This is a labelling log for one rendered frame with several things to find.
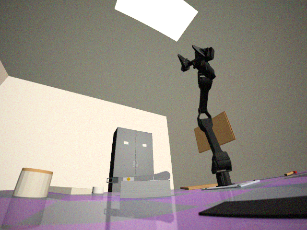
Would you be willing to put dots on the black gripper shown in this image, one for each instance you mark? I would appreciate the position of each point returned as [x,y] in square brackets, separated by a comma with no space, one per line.
[200,63]

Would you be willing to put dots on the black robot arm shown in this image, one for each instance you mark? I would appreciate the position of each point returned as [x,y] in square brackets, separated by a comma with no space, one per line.
[220,159]

